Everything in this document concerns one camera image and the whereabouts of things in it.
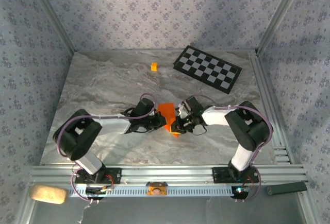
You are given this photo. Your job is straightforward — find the orange paper sheet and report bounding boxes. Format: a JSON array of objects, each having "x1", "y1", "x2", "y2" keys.
[{"x1": 157, "y1": 102, "x2": 181, "y2": 139}]

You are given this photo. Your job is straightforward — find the black white checkerboard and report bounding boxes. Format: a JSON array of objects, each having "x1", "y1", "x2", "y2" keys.
[{"x1": 172, "y1": 45, "x2": 242, "y2": 95}]

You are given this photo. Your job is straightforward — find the cartoon face sticker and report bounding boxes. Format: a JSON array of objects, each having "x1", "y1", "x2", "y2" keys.
[{"x1": 145, "y1": 181, "x2": 168, "y2": 196}]

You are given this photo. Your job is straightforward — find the black flat bar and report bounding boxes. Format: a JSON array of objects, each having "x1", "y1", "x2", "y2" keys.
[{"x1": 266, "y1": 181, "x2": 308, "y2": 196}]

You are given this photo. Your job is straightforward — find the beige sponge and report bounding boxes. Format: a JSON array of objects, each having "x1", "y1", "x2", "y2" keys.
[{"x1": 29, "y1": 184, "x2": 68, "y2": 204}]

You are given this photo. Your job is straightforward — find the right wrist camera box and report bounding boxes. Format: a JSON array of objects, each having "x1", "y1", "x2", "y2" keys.
[{"x1": 176, "y1": 102, "x2": 190, "y2": 118}]

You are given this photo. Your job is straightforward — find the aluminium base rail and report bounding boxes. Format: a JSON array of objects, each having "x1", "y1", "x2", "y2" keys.
[{"x1": 28, "y1": 164, "x2": 309, "y2": 186}]

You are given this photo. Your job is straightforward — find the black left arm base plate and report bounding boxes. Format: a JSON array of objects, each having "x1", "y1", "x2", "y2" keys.
[{"x1": 75, "y1": 167, "x2": 122, "y2": 184}]

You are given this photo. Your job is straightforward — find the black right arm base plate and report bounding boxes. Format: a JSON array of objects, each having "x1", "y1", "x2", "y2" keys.
[{"x1": 211, "y1": 166, "x2": 260, "y2": 184}]

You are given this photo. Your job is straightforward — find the white slotted cable duct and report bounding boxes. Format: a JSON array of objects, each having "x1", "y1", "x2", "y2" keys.
[{"x1": 68, "y1": 185, "x2": 234, "y2": 198}]

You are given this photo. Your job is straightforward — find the aluminium side rail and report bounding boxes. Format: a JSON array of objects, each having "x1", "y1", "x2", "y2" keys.
[{"x1": 249, "y1": 53, "x2": 294, "y2": 164}]

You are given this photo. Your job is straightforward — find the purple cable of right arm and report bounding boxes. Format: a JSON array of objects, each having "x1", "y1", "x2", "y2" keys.
[{"x1": 192, "y1": 94, "x2": 273, "y2": 204}]

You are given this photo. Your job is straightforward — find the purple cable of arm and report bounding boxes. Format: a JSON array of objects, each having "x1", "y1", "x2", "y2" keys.
[
  {"x1": 192, "y1": 94, "x2": 273, "y2": 204},
  {"x1": 56, "y1": 93, "x2": 157, "y2": 205}
]

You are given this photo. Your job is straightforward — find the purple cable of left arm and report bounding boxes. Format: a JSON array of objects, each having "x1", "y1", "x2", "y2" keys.
[{"x1": 56, "y1": 93, "x2": 157, "y2": 205}]

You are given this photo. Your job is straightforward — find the aluminium frame post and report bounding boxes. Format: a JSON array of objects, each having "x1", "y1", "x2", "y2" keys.
[{"x1": 255, "y1": 0, "x2": 306, "y2": 55}]

